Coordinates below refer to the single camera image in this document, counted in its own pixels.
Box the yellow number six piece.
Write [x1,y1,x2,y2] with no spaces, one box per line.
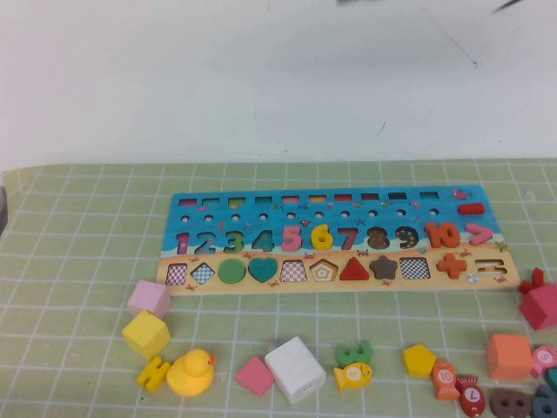
[311,224,335,253]

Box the wooden number shape puzzle board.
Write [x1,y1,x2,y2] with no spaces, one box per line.
[156,185,521,297]

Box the teal heart piece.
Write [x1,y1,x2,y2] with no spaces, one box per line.
[247,256,279,283]

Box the green circle piece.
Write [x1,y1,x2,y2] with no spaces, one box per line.
[217,258,247,284]

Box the red triangle piece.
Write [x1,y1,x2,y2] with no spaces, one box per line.
[339,256,371,280]

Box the brown star piece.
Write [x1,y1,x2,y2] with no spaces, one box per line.
[368,254,398,280]

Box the green number three piece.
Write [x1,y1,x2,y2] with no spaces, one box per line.
[335,340,373,367]

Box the pink diamond piece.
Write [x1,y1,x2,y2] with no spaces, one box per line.
[235,356,275,398]

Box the yellow fish piece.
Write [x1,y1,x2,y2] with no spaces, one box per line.
[332,361,374,393]

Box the orange plus sign piece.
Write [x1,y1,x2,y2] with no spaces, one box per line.
[436,253,468,279]

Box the yellow pentagon piece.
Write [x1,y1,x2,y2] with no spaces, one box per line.
[402,343,438,379]

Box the yellow H-shaped piece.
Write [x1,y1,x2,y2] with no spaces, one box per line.
[136,355,171,395]

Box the pink greater-than sign piece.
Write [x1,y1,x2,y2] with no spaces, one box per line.
[465,223,494,246]

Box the orange fish piece number ten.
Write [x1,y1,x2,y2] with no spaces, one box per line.
[430,359,461,401]

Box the red Y-shaped piece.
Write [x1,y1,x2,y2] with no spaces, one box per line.
[517,267,545,293]

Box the red fish piece number seven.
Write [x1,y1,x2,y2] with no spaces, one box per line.
[456,376,486,418]

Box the brown number eight piece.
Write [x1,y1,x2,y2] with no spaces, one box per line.
[489,388,533,418]

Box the pink fish piece number five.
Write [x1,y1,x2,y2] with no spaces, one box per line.
[529,345,557,379]

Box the teal number piece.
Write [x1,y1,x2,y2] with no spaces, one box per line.
[533,382,557,418]

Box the white charger block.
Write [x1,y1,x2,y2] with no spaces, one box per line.
[264,335,327,405]

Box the pink wooden cube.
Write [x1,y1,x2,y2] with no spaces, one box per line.
[126,280,171,320]

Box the yellow wooden cube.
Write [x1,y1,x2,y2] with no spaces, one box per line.
[121,309,171,361]

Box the yellow rubber duck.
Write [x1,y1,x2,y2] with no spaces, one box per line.
[165,347,217,398]

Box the green checkered tablecloth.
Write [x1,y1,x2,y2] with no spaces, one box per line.
[0,158,557,418]

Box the orange foam cube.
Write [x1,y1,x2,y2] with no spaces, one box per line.
[486,334,534,383]

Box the red foam cube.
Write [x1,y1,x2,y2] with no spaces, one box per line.
[518,282,557,332]

